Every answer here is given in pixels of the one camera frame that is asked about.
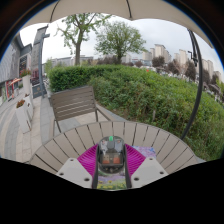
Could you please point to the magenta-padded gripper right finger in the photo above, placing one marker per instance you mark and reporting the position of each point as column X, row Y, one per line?
column 148, row 170

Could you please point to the brown slatted chair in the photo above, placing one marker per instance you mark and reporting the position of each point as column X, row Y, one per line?
column 74, row 103

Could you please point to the tall thin-crowned tree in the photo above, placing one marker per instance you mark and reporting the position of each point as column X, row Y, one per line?
column 78, row 36

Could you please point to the tall grey sign pillar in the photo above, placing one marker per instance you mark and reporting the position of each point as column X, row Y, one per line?
column 36, row 56

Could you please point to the round-crowned tree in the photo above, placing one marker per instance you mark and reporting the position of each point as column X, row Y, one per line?
column 119, row 36

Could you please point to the black curved parasol pole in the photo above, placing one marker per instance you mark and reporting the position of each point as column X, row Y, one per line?
column 198, row 86

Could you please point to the green hedge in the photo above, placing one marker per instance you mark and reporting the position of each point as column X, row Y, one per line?
column 150, row 100

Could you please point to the white planter with orange flowers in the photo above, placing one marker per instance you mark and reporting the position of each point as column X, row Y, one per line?
column 23, row 115

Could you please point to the transparent grey computer mouse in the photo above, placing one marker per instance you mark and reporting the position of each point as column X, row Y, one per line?
column 111, row 156

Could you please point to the white planter with red flowers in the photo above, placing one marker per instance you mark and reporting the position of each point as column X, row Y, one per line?
column 26, row 83

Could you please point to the beige parasol canopy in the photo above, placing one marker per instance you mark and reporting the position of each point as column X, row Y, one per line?
column 100, row 8

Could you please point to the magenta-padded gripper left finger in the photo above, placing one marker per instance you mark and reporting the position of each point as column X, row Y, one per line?
column 75, row 170

